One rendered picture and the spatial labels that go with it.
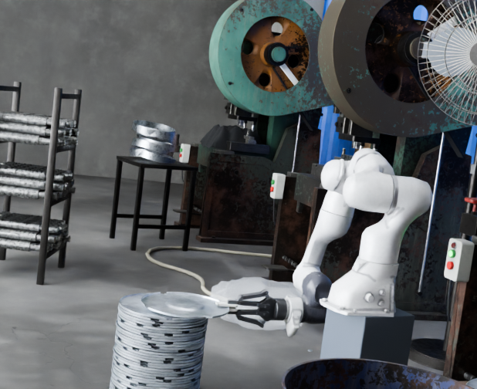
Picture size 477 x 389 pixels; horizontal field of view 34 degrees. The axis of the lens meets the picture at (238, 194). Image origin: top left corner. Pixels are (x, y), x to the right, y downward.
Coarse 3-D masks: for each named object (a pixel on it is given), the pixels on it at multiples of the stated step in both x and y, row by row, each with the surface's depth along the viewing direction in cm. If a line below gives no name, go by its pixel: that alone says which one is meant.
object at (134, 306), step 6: (132, 294) 264; (138, 294) 266; (144, 294) 268; (120, 300) 256; (126, 300) 257; (132, 300) 258; (138, 300) 259; (126, 306) 250; (132, 306) 251; (138, 306) 252; (132, 312) 244; (138, 312) 246; (144, 312) 247; (150, 312) 247; (156, 318) 241; (162, 318) 241; (174, 318) 242; (180, 318) 243; (186, 318) 244
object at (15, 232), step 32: (64, 96) 379; (0, 128) 379; (32, 128) 378; (64, 128) 396; (0, 192) 380; (32, 192) 379; (64, 192) 395; (0, 224) 387; (32, 224) 387; (64, 224) 398; (0, 256) 421; (64, 256) 420
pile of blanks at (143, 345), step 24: (120, 312) 249; (120, 336) 249; (144, 336) 245; (168, 336) 245; (192, 336) 246; (120, 360) 248; (144, 360) 243; (168, 360) 246; (192, 360) 249; (120, 384) 248; (144, 384) 245; (168, 384) 245; (192, 384) 251
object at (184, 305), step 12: (144, 300) 257; (156, 300) 259; (168, 300) 259; (180, 300) 260; (192, 300) 262; (204, 300) 267; (216, 300) 268; (156, 312) 246; (168, 312) 247; (180, 312) 249; (192, 312) 250; (204, 312) 252; (216, 312) 254
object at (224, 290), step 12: (216, 288) 363; (228, 288) 359; (240, 288) 357; (252, 288) 353; (264, 288) 353; (276, 288) 357; (288, 288) 363; (252, 300) 347; (240, 324) 353; (252, 324) 345; (264, 324) 345; (276, 324) 345; (300, 324) 358
